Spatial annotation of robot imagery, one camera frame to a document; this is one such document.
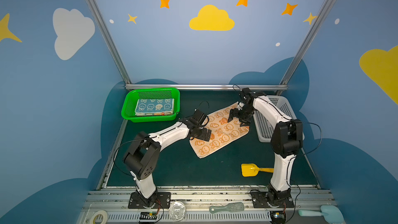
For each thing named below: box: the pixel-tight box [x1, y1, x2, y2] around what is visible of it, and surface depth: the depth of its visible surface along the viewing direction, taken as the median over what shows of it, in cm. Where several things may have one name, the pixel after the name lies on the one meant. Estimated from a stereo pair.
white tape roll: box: [89, 210, 109, 224], surface depth 71 cm
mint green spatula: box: [297, 204, 345, 224], surface depth 73 cm
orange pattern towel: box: [189, 103, 250, 159], surface depth 100 cm
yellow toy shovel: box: [240, 163, 275, 177], surface depth 84 cm
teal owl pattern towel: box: [134, 98, 175, 114], surface depth 110 cm
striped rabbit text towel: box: [135, 112, 173, 117], surface depth 106 cm
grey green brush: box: [209, 202, 245, 213], surface depth 74 cm
